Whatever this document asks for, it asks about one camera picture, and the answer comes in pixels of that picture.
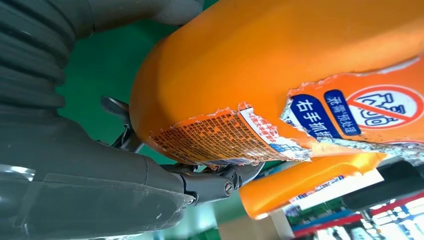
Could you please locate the black carrying case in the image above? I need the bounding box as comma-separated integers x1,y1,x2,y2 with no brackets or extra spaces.
341,158,424,210

